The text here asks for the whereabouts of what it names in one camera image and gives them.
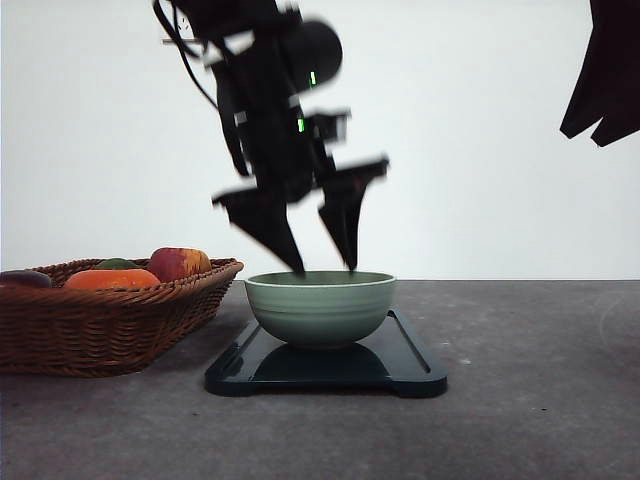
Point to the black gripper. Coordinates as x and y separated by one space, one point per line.
280 146

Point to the white wall socket left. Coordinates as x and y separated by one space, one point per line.
183 23

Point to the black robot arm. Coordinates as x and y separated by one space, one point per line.
230 28

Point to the dark green fruit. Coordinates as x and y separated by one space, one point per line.
116 264

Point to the red yellow apple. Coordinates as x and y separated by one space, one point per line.
175 263

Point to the dark purple fruit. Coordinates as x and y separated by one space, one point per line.
26 279

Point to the brown wicker basket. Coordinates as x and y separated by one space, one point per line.
95 333

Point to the orange fruit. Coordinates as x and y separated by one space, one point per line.
112 278

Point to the dark teal rectangular tray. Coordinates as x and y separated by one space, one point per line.
389 359

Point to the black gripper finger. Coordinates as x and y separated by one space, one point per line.
612 55
623 114

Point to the light green ceramic bowl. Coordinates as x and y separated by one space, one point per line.
320 309

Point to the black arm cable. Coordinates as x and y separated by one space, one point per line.
176 41

